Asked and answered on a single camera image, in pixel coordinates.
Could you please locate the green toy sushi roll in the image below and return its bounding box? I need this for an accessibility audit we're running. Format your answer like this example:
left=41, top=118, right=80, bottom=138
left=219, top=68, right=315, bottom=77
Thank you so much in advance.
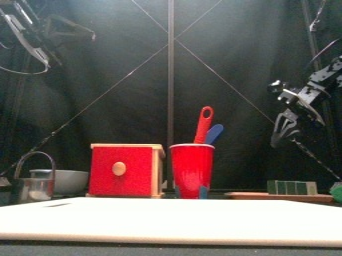
left=266, top=179, right=319, bottom=196

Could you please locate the flat wooden plate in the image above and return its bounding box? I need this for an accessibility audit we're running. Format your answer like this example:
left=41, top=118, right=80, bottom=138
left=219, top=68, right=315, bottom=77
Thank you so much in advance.
left=223, top=191, right=337, bottom=205

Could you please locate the red plastic cup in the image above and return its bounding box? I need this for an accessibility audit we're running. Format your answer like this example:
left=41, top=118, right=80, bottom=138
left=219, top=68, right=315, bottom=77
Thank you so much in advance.
left=168, top=143, right=216, bottom=200

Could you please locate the small teal toy piece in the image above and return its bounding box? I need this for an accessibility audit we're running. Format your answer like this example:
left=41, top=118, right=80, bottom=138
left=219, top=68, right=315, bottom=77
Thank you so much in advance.
left=198, top=185, right=210, bottom=200

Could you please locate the red wooden drawer box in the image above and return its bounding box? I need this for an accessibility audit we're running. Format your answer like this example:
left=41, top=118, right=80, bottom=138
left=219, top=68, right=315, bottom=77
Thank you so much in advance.
left=85, top=142, right=167, bottom=200

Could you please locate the grey bowl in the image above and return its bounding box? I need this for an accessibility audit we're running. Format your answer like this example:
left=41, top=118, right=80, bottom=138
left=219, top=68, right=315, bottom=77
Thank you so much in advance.
left=28, top=168, right=91, bottom=196

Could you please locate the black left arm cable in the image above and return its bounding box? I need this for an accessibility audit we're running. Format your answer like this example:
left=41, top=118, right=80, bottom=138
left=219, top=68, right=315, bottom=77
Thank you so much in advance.
left=0, top=62, right=51, bottom=76

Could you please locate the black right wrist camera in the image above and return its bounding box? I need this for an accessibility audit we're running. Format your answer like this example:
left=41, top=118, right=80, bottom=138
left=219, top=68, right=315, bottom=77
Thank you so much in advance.
left=266, top=79, right=287, bottom=95

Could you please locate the blue handled utensil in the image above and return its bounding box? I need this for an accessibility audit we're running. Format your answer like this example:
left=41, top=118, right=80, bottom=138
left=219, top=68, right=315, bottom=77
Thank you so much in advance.
left=204, top=123, right=226, bottom=146

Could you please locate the red handled utensil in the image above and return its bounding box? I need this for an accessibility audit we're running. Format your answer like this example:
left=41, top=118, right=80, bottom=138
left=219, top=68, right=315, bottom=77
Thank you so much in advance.
left=192, top=105, right=215, bottom=145

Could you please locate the thin diagonal brace cable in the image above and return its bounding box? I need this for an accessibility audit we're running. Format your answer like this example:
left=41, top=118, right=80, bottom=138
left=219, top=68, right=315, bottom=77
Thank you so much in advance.
left=0, top=0, right=224, bottom=177
left=130, top=0, right=342, bottom=182

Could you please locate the grey vertical frame pole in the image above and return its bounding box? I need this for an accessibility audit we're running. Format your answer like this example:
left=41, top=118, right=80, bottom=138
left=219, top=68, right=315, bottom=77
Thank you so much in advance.
left=166, top=0, right=176, bottom=192

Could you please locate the small metal pot with handle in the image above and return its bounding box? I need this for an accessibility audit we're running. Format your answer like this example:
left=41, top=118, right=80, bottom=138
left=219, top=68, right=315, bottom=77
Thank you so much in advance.
left=12, top=150, right=57, bottom=203

